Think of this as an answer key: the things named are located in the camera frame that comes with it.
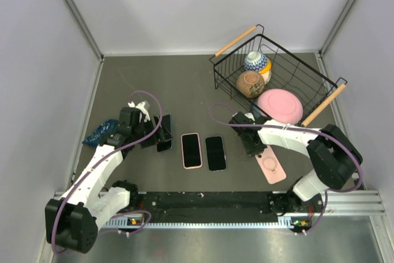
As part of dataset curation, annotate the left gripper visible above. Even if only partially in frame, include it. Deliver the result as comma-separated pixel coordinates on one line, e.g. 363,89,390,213
132,114,172,148

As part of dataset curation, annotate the teal-edged black smartphone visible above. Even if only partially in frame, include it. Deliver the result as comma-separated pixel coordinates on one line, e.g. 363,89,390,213
156,115,172,152

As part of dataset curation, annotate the clear phone case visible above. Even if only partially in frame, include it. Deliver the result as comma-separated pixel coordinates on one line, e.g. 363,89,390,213
204,136,228,172

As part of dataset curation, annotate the pink phone case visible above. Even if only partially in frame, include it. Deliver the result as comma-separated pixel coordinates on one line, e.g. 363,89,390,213
180,132,204,170

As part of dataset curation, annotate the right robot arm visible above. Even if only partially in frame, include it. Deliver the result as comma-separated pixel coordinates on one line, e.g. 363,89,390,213
228,112,363,211

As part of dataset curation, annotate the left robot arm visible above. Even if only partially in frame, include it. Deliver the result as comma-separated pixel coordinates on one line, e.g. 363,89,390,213
45,101,170,254

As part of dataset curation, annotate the blue cloth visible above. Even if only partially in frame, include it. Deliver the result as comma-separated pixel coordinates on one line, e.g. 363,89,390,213
82,119,118,148

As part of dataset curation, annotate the pink plate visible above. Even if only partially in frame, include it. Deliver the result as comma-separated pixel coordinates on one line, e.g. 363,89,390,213
257,89,303,125

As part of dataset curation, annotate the brown ceramic bowl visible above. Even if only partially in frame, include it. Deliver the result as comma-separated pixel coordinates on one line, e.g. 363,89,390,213
236,71,265,99

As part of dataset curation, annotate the yellow white cup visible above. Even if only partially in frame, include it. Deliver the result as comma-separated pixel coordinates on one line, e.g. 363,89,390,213
260,59,272,84

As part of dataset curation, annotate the blue patterned bowl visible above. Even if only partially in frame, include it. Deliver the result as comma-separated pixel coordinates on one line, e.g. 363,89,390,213
244,51,270,74

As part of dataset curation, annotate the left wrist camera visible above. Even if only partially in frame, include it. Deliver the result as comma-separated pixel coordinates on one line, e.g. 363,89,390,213
128,100,151,123

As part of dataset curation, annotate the black wire basket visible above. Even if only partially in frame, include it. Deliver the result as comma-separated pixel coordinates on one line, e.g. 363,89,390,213
209,24,347,126

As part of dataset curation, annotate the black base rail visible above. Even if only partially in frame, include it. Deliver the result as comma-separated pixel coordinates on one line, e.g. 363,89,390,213
128,192,323,215

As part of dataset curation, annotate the grey slotted cable duct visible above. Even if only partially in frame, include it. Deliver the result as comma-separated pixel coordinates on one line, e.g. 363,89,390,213
103,217,294,230

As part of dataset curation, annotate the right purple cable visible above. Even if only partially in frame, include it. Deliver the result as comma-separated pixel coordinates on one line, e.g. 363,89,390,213
209,102,364,236

